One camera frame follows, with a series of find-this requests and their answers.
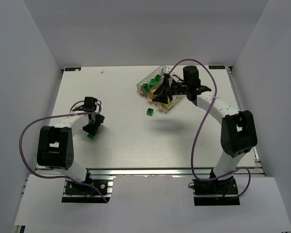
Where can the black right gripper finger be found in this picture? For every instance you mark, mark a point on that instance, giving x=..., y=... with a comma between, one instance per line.
x=164, y=85
x=161, y=97

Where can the aluminium rail front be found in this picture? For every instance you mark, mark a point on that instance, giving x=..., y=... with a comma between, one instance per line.
x=198, y=172

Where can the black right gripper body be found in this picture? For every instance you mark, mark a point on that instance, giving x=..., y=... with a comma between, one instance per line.
x=171, y=88

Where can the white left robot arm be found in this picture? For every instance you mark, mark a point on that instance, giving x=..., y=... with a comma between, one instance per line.
x=56, y=148

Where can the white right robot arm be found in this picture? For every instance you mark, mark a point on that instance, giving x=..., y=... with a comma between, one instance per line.
x=238, y=131

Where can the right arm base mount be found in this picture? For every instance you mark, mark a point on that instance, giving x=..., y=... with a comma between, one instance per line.
x=215, y=193

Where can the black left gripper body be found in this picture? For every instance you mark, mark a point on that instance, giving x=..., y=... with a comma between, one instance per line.
x=93, y=125

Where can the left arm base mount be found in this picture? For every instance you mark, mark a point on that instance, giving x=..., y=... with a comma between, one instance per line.
x=76, y=193

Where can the small green lego brick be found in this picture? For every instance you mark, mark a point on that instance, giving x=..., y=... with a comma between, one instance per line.
x=150, y=112

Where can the blue label left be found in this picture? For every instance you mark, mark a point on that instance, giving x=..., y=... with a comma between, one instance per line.
x=72, y=69

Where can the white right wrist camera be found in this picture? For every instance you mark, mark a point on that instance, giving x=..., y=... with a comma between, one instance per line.
x=166, y=70

